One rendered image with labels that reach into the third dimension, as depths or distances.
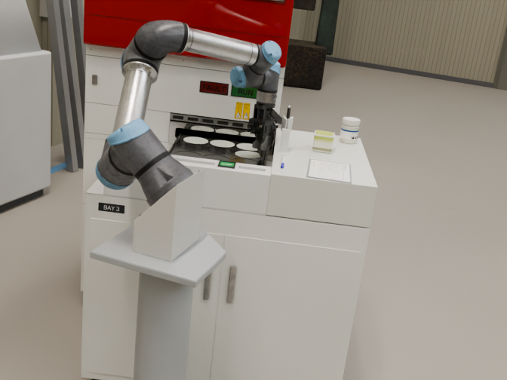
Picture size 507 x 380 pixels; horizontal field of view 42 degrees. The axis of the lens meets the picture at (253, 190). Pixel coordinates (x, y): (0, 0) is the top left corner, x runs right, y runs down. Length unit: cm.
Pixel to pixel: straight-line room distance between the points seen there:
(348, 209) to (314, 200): 12
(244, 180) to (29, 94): 226
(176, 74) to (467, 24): 925
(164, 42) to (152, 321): 84
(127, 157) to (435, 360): 187
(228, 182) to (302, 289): 46
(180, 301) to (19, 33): 253
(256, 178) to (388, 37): 978
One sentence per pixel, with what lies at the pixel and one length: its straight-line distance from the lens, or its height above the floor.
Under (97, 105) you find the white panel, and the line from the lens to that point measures 285.
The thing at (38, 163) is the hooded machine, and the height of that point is 25.
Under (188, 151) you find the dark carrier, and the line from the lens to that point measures 252.
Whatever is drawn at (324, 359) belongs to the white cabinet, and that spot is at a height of 30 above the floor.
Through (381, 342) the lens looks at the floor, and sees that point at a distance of 320.
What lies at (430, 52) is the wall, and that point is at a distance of 1175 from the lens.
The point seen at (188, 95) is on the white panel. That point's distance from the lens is 275.
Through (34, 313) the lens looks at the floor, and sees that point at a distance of 318.
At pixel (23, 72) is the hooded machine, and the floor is 84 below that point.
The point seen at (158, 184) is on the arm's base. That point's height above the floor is 102.
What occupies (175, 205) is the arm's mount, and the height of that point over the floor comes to 99.
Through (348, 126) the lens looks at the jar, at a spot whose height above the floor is 104.
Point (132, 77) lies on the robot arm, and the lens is 211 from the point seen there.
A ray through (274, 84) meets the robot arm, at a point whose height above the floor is 120.
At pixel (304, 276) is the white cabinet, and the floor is 61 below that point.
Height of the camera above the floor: 163
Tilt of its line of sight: 20 degrees down
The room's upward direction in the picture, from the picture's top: 7 degrees clockwise
